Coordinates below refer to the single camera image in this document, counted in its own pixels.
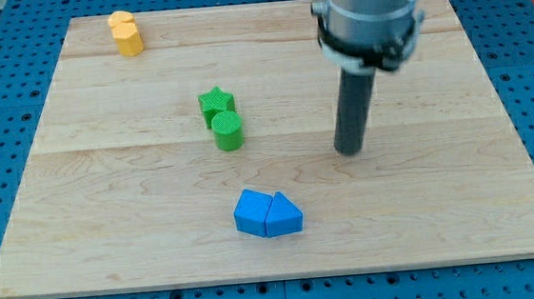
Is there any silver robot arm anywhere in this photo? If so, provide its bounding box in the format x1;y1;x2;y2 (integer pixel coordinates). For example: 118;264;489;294
310;0;425;76

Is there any blue cube block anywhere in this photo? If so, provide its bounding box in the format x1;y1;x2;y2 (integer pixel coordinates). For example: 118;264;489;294
234;189;272;237

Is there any light wooden board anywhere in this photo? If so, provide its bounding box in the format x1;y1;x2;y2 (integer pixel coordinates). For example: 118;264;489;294
0;0;534;299

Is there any green cylinder block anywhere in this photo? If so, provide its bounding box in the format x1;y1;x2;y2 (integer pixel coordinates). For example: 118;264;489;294
211;110;245;151

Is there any blue triangular prism block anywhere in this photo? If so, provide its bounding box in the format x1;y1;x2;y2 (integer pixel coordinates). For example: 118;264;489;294
265;191;304;237

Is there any green star block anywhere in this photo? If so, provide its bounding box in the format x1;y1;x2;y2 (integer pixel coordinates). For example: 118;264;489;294
198;86;235;129

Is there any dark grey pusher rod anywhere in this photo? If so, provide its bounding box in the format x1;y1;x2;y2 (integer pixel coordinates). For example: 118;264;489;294
334;70;375;156

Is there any yellow hexagon block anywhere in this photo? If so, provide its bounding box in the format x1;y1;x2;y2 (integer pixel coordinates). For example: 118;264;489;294
111;22;145;57

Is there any yellow heart block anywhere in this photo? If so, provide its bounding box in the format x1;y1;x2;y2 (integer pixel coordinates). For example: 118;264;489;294
107;10;136;29

